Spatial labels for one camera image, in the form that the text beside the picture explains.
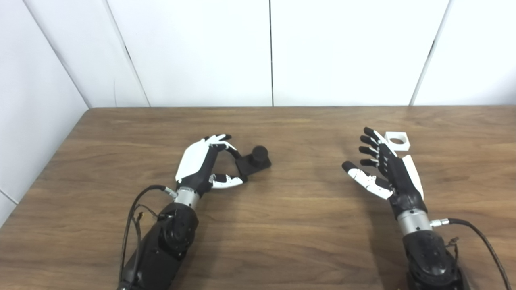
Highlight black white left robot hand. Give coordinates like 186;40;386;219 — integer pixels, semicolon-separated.
175;134;246;198

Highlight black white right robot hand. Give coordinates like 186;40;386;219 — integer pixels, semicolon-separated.
342;127;428;220

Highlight white square piece with hole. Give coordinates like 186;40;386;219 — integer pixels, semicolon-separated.
384;131;411;153

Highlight black peg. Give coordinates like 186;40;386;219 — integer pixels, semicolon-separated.
235;145;272;182

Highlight thin left arm wires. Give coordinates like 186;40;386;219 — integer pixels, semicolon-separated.
131;204;162;242

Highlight thin arm wires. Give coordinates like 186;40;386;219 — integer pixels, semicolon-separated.
445;237;460;262
131;204;162;242

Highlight thin right arm wires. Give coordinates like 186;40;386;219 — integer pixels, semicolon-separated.
445;237;460;262

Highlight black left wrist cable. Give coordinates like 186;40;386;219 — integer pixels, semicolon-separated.
119;185;178;286

